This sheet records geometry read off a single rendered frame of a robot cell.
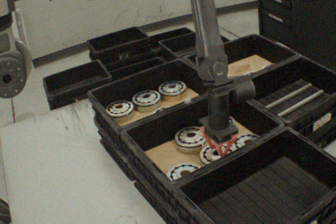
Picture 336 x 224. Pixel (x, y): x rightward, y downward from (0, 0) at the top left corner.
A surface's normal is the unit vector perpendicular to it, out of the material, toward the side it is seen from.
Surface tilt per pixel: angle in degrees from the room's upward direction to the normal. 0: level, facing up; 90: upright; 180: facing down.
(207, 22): 66
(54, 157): 0
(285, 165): 0
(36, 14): 90
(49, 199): 0
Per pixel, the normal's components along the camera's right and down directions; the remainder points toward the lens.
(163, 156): -0.11, -0.86
